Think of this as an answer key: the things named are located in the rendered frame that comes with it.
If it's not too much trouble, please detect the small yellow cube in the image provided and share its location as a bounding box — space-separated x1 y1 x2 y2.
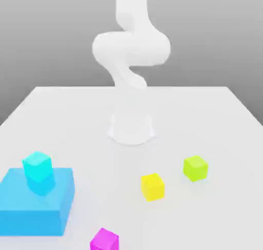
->
141 172 165 203

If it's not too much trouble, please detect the small lime green cube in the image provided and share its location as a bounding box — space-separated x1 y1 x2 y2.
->
183 155 209 183

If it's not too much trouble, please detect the small cyan cube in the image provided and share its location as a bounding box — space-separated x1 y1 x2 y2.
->
22 151 53 183

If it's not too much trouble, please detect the small magenta cube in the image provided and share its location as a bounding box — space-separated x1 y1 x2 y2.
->
89 227 120 250

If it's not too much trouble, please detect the large blue box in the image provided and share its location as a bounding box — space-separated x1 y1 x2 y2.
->
0 167 76 237

